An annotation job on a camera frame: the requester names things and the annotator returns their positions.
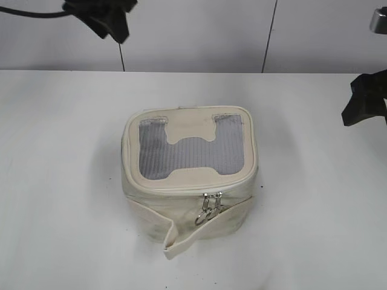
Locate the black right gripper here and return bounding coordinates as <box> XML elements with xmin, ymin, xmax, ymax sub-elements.
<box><xmin>342</xmin><ymin>70</ymin><xmax>386</xmax><ymax>126</ymax></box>

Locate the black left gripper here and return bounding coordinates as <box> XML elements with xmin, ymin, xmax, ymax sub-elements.
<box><xmin>62</xmin><ymin>0</ymin><xmax>138</xmax><ymax>44</ymax></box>

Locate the cream canvas zipper bag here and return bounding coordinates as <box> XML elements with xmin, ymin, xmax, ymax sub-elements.
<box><xmin>120</xmin><ymin>106</ymin><xmax>259</xmax><ymax>260</ymax></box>

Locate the silver ring zipper pull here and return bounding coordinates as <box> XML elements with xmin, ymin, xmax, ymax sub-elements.
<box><xmin>194</xmin><ymin>193</ymin><xmax>212</xmax><ymax>226</ymax></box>

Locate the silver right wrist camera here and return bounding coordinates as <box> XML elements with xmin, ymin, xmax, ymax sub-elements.
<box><xmin>369</xmin><ymin>7</ymin><xmax>387</xmax><ymax>34</ymax></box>

